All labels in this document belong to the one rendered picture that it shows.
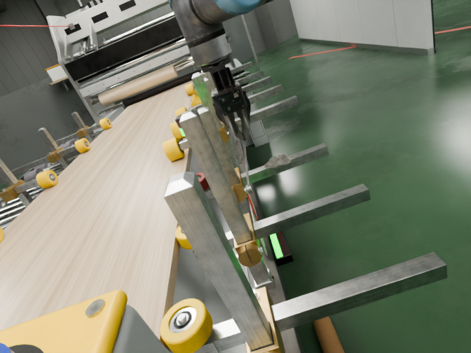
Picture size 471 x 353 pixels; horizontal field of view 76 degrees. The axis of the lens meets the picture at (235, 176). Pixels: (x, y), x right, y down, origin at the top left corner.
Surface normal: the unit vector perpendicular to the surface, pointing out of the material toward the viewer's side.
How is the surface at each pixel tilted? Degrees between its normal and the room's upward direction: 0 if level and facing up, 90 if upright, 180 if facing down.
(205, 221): 90
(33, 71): 90
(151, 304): 0
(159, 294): 0
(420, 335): 0
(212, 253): 90
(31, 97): 90
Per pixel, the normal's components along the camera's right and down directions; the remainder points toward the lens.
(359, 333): -0.35, -0.83
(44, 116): 0.55, 0.20
